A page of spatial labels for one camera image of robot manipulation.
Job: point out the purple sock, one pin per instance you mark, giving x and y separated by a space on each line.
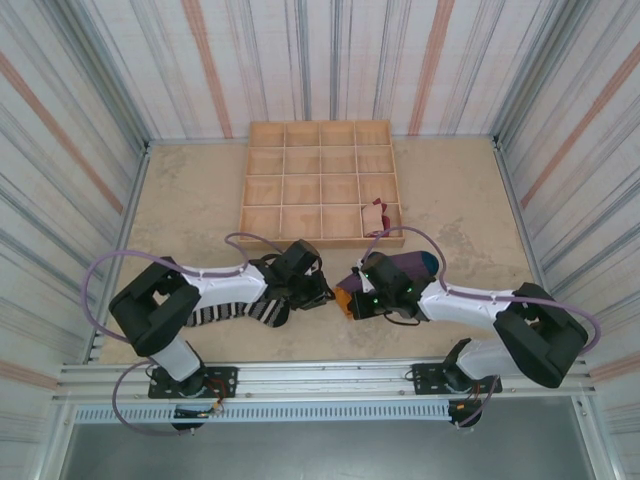
410 262

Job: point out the black white striped sock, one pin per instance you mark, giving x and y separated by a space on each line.
225 315

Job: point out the beige purple-striped sock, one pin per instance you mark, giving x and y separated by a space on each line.
371 220

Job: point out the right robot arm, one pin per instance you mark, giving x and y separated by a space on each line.
460 307

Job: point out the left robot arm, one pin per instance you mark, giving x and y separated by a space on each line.
225 290

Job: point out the wooden compartment tray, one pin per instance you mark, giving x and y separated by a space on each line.
300 170

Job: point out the aluminium side profile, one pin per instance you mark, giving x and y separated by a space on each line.
515 200
134 200

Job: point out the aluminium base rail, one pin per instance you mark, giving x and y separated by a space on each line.
325 375

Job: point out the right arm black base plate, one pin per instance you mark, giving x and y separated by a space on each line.
422 372

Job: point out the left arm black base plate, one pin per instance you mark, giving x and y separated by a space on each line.
225 374

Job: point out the black round mount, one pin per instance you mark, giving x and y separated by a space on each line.
187 427
462 417

